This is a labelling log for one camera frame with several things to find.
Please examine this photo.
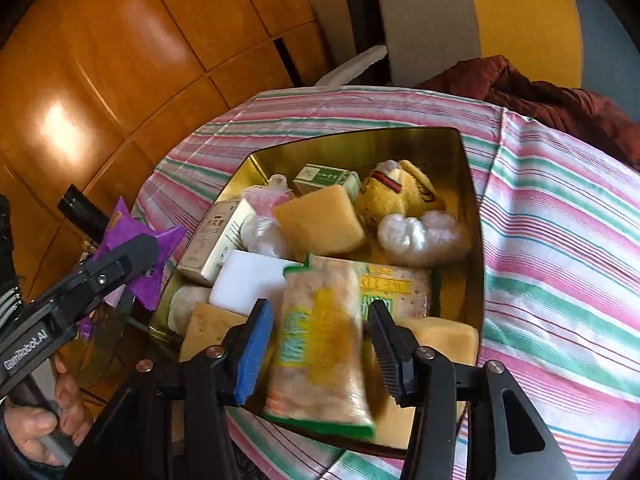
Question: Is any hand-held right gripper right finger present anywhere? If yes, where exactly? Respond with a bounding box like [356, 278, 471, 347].
[366, 300, 578, 480]

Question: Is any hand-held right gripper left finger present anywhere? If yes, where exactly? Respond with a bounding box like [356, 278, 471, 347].
[65, 299, 275, 480]

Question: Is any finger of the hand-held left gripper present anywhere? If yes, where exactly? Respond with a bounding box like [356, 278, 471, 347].
[47, 232, 162, 326]

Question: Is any stained yellow sponge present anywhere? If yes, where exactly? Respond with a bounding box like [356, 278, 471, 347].
[179, 301, 251, 363]

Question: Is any cracker packet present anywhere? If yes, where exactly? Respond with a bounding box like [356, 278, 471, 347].
[357, 260, 443, 321]

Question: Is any white sponge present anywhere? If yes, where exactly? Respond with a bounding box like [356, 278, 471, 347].
[208, 249, 303, 318]

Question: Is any beige cloth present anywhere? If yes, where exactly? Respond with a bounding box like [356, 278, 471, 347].
[167, 285, 213, 333]

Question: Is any beige cardboard box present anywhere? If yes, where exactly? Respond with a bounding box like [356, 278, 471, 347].
[177, 197, 258, 287]

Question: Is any white fluffy ball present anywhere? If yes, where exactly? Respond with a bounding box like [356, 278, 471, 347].
[376, 210, 472, 267]

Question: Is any yellow plush toy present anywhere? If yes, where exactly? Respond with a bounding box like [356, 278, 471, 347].
[356, 159, 447, 226]

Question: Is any pink plastic pouch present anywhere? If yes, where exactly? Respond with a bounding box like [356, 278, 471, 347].
[242, 174, 297, 216]

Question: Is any green white box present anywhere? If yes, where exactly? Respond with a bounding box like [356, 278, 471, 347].
[292, 163, 362, 201]

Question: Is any gold metal tin box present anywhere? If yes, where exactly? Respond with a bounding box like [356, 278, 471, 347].
[150, 127, 485, 461]

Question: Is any person's left hand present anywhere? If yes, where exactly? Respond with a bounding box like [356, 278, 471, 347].
[2, 357, 96, 466]

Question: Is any purple snack packet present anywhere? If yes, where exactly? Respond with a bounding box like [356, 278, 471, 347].
[80, 197, 188, 341]

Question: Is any black cylinder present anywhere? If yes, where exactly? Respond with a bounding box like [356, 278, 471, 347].
[56, 185, 108, 233]

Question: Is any striped bedsheet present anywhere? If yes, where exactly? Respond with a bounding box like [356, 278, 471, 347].
[132, 85, 640, 480]

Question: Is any white cloth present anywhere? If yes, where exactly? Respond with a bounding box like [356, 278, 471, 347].
[315, 45, 390, 87]

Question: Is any maroon blanket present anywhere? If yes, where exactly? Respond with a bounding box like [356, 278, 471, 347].
[417, 55, 640, 171]

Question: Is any grey yellow blue headboard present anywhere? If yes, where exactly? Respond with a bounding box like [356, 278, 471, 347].
[375, 0, 640, 121]

